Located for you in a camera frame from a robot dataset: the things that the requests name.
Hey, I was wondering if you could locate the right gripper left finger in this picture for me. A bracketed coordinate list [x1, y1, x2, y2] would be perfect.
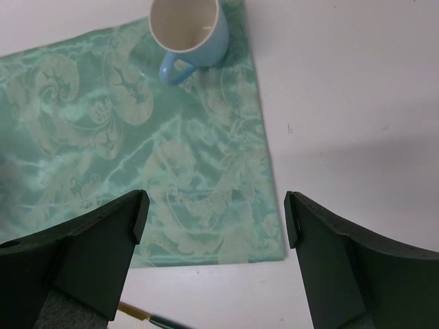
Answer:
[1, 190, 150, 328]

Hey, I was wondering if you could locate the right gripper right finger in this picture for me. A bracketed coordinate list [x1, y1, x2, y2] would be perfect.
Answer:
[284, 191, 438, 328]

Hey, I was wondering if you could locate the teal patterned cloth napkin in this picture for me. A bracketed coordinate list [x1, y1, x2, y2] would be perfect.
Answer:
[1, 1, 285, 267]

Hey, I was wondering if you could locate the light blue mug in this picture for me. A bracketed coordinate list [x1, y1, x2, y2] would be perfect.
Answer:
[148, 0, 229, 86]

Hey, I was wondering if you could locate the gold knife green handle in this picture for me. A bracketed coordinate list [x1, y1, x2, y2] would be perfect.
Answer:
[117, 302, 190, 329]

